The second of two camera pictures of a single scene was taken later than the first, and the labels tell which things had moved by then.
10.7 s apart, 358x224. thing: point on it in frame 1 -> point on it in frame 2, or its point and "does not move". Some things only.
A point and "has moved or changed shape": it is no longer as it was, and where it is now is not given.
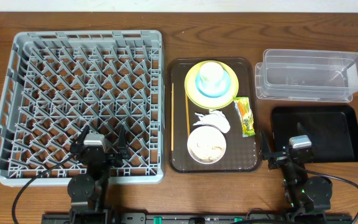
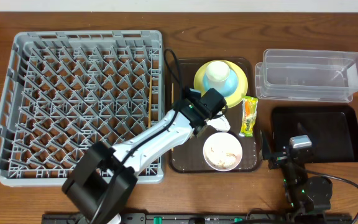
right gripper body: [279, 160] does not move
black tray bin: [334, 131] does not move
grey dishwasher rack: [57, 82] does not move
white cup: [211, 75] does not move
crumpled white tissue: [214, 117] does not move
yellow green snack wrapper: [246, 116] has moved or changed shape
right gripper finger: [300, 129] does not move
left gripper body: [97, 154] -> [202, 125]
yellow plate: [211, 84] -> [235, 99]
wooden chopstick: [188, 114] has moved or changed shape
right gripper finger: [265, 148] does not move
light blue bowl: [213, 89] does not move
